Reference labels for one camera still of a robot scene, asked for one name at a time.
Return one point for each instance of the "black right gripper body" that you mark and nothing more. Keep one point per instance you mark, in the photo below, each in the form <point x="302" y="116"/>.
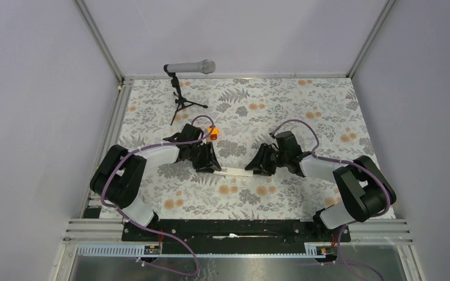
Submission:
<point x="270" y="160"/>

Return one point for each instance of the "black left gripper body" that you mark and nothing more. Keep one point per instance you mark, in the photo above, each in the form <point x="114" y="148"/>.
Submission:
<point x="202" y="160"/>

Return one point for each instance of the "white remote control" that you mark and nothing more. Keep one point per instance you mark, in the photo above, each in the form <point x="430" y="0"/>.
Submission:
<point x="233" y="172"/>

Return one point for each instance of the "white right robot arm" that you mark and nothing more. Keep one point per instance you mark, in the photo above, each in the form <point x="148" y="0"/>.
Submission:
<point x="364" y="190"/>

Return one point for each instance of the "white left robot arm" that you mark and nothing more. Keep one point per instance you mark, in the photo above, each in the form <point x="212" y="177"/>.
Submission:
<point x="118" y="178"/>

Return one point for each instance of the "orange toy car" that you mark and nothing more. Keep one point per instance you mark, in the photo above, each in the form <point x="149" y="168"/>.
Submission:
<point x="212" y="133"/>

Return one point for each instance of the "floral patterned table mat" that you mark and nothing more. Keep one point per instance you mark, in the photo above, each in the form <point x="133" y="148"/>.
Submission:
<point x="323" y="114"/>

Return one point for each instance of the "black microphone tripod stand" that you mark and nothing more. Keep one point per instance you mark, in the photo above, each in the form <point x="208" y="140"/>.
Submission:
<point x="180" y="101"/>

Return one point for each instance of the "grey microphone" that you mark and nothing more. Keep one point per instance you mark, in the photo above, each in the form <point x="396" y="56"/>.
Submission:
<point x="203" y="67"/>

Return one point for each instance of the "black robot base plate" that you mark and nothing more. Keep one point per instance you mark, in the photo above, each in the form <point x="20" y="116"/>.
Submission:
<point x="192" y="232"/>

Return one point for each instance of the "grey slotted cable duct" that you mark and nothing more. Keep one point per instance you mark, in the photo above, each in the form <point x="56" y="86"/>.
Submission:
<point x="222" y="250"/>

